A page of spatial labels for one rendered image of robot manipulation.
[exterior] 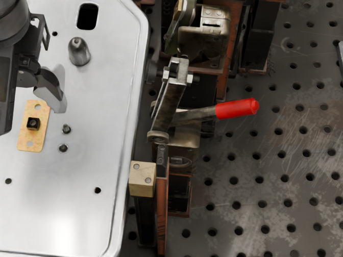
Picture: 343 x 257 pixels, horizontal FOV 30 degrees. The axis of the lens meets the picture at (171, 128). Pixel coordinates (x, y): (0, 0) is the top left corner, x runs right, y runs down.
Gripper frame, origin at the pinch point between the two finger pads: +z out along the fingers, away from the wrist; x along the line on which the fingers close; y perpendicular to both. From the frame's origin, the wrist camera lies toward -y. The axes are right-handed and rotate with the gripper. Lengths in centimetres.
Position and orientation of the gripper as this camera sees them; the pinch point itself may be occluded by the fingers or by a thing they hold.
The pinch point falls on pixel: (27, 109)
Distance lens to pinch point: 93.1
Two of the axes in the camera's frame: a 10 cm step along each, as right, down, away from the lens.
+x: -9.9, -0.9, 0.4
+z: -0.1, 4.2, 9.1
